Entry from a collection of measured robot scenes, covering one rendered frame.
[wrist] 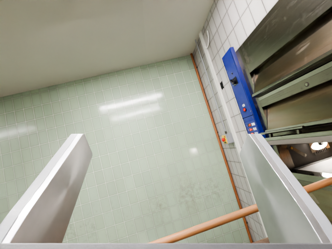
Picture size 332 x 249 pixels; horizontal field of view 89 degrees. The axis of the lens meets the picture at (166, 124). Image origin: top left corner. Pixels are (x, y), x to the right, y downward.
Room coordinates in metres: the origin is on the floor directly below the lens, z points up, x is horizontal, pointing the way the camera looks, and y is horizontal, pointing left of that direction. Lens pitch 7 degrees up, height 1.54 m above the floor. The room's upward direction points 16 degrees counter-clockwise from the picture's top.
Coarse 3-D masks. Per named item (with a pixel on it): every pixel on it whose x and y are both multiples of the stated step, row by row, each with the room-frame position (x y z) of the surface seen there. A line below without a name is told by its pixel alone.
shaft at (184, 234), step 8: (312, 184) 0.81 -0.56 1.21; (320, 184) 0.81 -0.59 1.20; (328, 184) 0.81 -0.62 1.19; (248, 208) 0.76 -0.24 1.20; (256, 208) 0.76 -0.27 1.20; (224, 216) 0.75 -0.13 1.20; (232, 216) 0.75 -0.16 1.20; (240, 216) 0.75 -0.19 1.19; (200, 224) 0.74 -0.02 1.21; (208, 224) 0.74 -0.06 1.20; (216, 224) 0.74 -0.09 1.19; (176, 232) 0.74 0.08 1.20; (184, 232) 0.73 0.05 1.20; (192, 232) 0.72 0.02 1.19; (200, 232) 0.73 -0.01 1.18; (160, 240) 0.71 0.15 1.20; (168, 240) 0.71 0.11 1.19; (176, 240) 0.72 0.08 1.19
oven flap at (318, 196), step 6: (312, 192) 1.05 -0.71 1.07; (318, 192) 1.01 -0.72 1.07; (324, 192) 0.98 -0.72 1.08; (330, 192) 0.95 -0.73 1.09; (312, 198) 1.05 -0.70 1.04; (318, 198) 1.02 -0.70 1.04; (324, 198) 0.98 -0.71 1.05; (330, 198) 0.95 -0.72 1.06; (318, 204) 1.02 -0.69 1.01; (324, 204) 0.98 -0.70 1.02; (330, 204) 0.95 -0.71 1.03; (324, 210) 0.98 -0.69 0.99; (330, 210) 0.95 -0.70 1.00; (330, 216) 0.95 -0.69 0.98
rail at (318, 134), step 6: (312, 132) 0.73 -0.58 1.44; (318, 132) 0.71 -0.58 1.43; (324, 132) 0.68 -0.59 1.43; (330, 132) 0.66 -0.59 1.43; (264, 138) 1.04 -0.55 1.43; (270, 138) 0.99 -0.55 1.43; (276, 138) 0.94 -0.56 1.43; (282, 138) 0.90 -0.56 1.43; (288, 138) 0.86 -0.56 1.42; (294, 138) 0.83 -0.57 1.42
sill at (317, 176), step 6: (294, 174) 1.11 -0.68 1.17; (300, 174) 1.06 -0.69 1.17; (306, 174) 1.02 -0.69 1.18; (312, 174) 1.00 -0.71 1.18; (318, 174) 0.97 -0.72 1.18; (324, 174) 0.95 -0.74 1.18; (330, 174) 0.93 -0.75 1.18; (306, 180) 1.03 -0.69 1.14; (312, 180) 0.99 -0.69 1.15; (318, 180) 0.96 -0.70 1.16
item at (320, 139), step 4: (320, 136) 0.70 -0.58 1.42; (324, 136) 0.69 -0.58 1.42; (328, 136) 0.67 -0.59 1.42; (276, 140) 0.95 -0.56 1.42; (280, 140) 0.92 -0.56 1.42; (284, 140) 0.89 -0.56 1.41; (288, 140) 0.86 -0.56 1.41; (292, 140) 0.84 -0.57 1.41; (296, 140) 0.82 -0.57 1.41; (300, 140) 0.79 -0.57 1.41; (304, 140) 0.77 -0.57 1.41; (308, 140) 0.76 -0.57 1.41; (312, 140) 0.74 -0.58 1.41; (316, 140) 0.72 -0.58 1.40; (320, 140) 0.70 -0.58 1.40; (324, 140) 0.69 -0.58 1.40; (328, 140) 0.67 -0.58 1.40; (272, 144) 0.98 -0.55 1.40; (276, 144) 0.95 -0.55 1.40; (280, 144) 0.92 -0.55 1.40; (284, 144) 0.90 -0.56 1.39
